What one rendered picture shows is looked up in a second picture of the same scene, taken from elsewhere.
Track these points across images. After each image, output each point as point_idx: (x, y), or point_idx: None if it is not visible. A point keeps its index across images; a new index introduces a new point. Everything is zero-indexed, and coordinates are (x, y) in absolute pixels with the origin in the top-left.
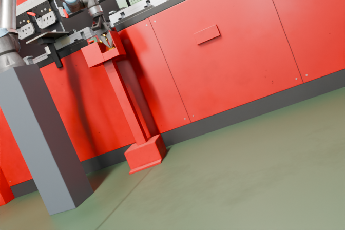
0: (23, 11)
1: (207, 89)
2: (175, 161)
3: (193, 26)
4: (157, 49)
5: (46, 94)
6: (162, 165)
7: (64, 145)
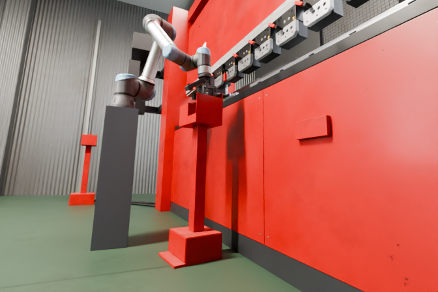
0: (211, 72)
1: (292, 212)
2: (165, 282)
3: (300, 112)
4: (260, 130)
5: (131, 137)
6: (165, 272)
7: (120, 188)
